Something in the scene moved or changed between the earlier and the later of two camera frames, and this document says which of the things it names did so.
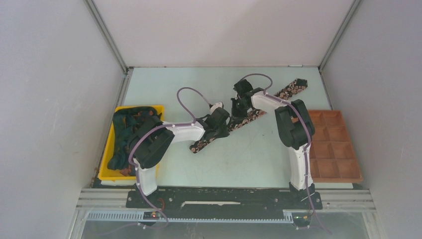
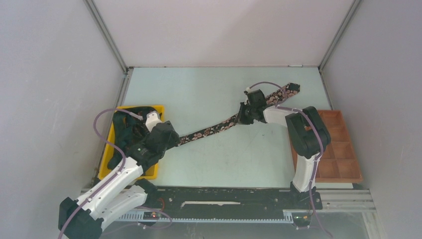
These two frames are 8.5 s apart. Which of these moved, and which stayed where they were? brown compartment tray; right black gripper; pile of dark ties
Moved: right black gripper
Stayed: brown compartment tray; pile of dark ties
